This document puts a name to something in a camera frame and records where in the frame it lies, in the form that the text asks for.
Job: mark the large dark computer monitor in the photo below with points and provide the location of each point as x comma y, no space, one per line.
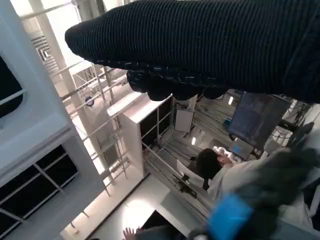
257,120

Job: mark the person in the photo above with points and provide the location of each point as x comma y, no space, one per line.
232,180

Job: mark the small lit laptop screen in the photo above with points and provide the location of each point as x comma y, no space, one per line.
240,148

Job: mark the black flat screen panel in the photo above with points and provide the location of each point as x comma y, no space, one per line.
160,222

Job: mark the right robot hand black glove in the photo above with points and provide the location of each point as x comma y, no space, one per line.
190,42

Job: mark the oval ceiling lamp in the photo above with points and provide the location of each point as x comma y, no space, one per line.
193,140
230,100

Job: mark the person's hand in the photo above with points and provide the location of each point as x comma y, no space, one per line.
130,234

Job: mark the white cabinet with dark panels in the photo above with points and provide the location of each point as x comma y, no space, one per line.
130,137

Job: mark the left robot hand blue tape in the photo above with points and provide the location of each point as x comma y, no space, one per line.
230,215

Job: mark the white rectangular board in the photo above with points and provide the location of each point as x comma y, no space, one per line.
183,120

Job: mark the teal green box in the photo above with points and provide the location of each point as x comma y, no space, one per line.
227,123

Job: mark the round blue sign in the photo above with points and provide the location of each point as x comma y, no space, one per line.
89,101

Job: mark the square ceiling air vent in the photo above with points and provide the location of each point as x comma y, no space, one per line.
43,52

